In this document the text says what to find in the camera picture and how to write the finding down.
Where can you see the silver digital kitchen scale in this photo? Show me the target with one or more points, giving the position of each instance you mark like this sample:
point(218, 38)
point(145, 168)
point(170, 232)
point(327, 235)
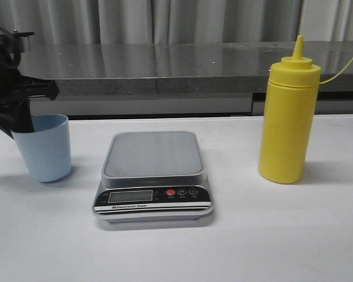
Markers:
point(153, 176)

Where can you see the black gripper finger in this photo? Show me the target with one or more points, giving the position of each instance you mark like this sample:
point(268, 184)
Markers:
point(21, 121)
point(6, 118)

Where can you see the yellow squeeze bottle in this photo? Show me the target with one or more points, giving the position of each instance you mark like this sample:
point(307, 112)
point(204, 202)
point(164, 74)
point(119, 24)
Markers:
point(291, 96)

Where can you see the grey pleated curtain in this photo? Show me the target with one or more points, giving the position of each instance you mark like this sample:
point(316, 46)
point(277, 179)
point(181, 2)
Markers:
point(167, 22)

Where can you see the light blue plastic cup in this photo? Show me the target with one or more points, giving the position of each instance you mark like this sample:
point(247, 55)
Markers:
point(46, 151)

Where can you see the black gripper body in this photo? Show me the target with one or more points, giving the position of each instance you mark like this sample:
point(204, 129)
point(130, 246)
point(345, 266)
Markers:
point(15, 87)

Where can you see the grey stone counter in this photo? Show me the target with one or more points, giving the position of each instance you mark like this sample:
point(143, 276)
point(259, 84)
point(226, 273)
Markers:
point(133, 81)

